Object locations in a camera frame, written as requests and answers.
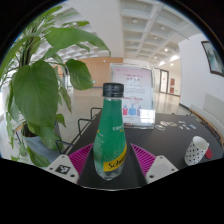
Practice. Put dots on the green drink bottle black cap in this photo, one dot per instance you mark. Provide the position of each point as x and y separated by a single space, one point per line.
110 140

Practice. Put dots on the recessed ceiling lights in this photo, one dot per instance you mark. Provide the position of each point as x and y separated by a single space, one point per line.
135 20

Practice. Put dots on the framed landscape wall picture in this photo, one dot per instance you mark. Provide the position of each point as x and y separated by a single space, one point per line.
215 58

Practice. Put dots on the black metal chairs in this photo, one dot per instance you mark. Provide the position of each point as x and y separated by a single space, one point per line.
65 143

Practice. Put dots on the round colourful badge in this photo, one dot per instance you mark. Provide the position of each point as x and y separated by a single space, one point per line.
172 124
160 127
164 123

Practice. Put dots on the long white bench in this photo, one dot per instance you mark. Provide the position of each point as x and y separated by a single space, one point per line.
213 113

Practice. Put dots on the potted green leafy plant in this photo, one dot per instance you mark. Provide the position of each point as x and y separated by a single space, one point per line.
36 93

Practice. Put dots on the small blue sticker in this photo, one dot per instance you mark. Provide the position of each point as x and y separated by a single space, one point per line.
192 126

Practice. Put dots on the white polka dot mug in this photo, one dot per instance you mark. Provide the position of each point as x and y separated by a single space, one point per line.
196 150

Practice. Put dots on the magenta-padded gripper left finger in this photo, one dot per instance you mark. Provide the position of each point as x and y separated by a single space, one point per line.
58 165

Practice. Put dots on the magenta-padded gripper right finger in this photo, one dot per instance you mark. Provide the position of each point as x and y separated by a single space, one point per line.
161 166

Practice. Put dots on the clear acrylic sign stand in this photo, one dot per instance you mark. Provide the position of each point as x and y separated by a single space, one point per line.
133 96

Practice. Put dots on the flat round red coaster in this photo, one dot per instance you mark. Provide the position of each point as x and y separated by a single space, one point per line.
209 153

